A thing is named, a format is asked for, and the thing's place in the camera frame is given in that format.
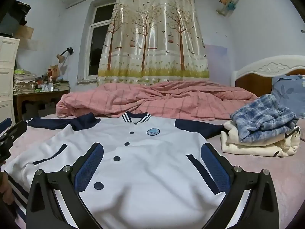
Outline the white drawer cabinet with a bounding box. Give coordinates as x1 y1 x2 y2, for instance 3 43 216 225
0 36 21 124

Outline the white and navy jacket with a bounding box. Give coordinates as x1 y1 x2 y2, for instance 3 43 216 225
4 111 250 229

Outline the brown wooden desk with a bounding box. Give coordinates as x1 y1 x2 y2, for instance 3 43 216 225
13 89 71 122

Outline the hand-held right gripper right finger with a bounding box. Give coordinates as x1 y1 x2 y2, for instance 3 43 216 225
201 143 280 229

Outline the white framed window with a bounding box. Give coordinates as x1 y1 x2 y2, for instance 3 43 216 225
82 0 117 81

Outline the white and brown headboard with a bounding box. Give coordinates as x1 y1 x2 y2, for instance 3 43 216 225
231 55 305 94

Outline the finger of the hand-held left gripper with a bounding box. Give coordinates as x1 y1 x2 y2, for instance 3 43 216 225
0 120 27 164
0 118 12 131

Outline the brown cardboard piece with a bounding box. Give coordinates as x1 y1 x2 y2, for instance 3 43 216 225
15 25 34 40

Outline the stack of books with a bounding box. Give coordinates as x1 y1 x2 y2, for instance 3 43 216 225
54 81 70 91

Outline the tree print curtain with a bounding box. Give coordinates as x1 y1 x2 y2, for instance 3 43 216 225
97 0 209 87

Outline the brown paper bag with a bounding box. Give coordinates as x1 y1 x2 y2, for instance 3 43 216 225
48 64 59 78

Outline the pink checked quilt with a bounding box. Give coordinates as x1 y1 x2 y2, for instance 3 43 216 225
56 81 258 120

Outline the pink bed sheet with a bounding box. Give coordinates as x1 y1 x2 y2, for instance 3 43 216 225
0 114 305 229

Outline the stuffed doll toy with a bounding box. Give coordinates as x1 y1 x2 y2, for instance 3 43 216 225
220 0 236 10

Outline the dark clothes pile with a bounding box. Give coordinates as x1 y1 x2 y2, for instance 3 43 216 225
0 0 31 35

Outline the stack of papers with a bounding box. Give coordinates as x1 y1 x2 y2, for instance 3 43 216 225
13 73 37 93

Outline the person's left hand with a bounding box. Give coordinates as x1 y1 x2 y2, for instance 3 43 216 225
0 172 14 206

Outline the blue plaid shirt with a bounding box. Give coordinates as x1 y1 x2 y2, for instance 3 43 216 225
230 94 299 143

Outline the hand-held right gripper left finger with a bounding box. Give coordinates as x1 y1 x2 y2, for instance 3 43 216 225
26 142 105 229

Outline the blue floral pillow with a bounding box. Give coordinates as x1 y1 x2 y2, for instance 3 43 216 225
272 75 305 118

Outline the cream folded garment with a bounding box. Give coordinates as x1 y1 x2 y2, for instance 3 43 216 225
220 120 301 158

